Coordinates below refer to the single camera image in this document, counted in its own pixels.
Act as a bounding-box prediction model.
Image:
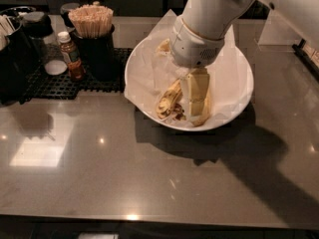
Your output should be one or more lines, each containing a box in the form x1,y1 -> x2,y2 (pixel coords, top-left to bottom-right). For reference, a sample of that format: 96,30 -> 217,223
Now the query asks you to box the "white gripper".
156,16 -> 224,121

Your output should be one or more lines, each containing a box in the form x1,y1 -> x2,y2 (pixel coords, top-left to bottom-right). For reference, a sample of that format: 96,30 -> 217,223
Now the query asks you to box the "short spotted banana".
156,80 -> 182,120

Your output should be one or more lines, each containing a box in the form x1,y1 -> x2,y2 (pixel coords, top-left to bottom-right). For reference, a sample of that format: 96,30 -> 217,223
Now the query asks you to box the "long yellow banana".
190,92 -> 211,126

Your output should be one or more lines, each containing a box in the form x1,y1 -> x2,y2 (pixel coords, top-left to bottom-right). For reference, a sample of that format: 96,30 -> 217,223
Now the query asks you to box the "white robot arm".
156,0 -> 319,120

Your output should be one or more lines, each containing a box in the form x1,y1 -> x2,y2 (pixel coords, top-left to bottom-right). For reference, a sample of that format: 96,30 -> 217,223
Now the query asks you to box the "white bowl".
124,26 -> 255,132

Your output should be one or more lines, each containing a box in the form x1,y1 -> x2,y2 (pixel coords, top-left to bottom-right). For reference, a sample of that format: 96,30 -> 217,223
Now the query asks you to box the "white paper liner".
123,9 -> 250,131

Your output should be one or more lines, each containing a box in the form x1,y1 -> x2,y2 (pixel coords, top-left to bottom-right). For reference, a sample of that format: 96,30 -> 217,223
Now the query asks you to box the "black chopstick holder cup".
71,27 -> 117,82

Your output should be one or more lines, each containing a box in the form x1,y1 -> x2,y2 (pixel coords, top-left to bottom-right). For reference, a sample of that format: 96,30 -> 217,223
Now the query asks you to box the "bundle of wooden chopsticks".
69,4 -> 114,39

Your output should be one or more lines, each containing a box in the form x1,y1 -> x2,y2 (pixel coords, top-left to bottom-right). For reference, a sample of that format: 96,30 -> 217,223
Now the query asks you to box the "clear acrylic stand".
257,11 -> 301,52

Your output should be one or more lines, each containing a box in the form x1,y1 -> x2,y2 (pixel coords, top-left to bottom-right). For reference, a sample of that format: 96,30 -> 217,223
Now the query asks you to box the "small brown sauce bottle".
58,31 -> 86,82

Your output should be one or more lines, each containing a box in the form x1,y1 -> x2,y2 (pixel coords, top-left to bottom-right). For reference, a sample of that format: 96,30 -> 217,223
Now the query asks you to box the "dark jar behind chopsticks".
60,3 -> 80,28

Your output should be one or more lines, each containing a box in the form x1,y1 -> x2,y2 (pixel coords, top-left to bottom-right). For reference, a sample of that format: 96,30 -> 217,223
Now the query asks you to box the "black grid mat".
19,48 -> 133,104

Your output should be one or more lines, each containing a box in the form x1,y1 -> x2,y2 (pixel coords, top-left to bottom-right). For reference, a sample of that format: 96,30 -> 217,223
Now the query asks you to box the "glass shaker with black lid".
22,11 -> 67,76

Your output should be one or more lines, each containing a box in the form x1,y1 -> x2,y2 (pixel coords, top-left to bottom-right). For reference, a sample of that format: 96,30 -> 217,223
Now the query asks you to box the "black container at left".
0,6 -> 40,104

